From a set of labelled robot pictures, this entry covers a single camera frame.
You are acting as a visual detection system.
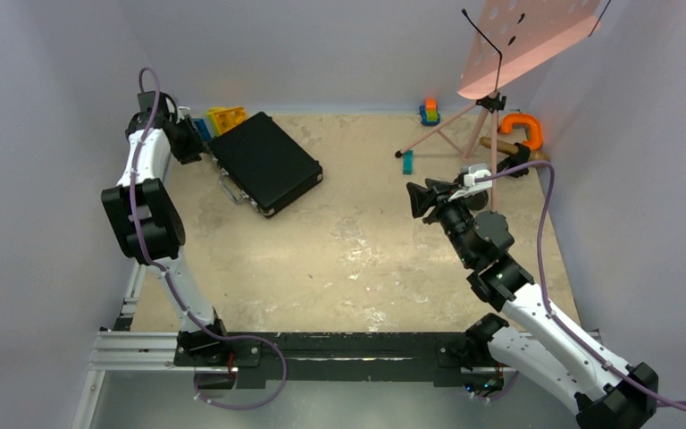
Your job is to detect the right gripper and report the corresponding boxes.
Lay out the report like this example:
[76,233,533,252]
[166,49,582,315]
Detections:
[406,178,475,267]

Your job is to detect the black poker chip case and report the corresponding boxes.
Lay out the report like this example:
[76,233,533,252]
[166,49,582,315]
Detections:
[207,112,324,218]

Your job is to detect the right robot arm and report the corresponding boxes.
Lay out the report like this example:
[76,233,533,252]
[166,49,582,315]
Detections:
[406,179,658,428]

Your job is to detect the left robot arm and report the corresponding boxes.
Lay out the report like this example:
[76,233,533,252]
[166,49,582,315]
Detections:
[101,90,231,366]

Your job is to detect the blue yellow lego bricks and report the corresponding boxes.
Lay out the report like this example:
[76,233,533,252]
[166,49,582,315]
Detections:
[194,106,247,141]

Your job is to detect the teal block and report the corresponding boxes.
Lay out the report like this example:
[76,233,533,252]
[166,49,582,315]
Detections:
[402,150,414,175]

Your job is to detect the wooden rolling pin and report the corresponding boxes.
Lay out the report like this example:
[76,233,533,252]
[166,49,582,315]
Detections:
[480,137,550,172]

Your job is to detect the orange C-clamp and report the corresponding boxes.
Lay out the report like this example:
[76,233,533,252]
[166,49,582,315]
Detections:
[499,114,545,153]

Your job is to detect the pink music stand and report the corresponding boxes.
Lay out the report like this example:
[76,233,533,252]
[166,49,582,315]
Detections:
[395,0,614,215]

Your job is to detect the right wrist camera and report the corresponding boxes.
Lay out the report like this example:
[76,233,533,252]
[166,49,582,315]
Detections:
[448,163,493,201]

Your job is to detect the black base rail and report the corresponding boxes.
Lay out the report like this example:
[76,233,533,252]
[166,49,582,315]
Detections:
[174,331,504,392]

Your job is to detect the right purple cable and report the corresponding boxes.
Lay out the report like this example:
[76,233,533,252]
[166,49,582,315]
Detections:
[470,160,686,417]

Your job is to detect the purple cable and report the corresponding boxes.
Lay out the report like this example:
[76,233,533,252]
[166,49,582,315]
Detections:
[129,66,289,411]
[470,160,686,417]

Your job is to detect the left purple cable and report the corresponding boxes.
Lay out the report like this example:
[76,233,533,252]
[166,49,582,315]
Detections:
[129,66,289,411]

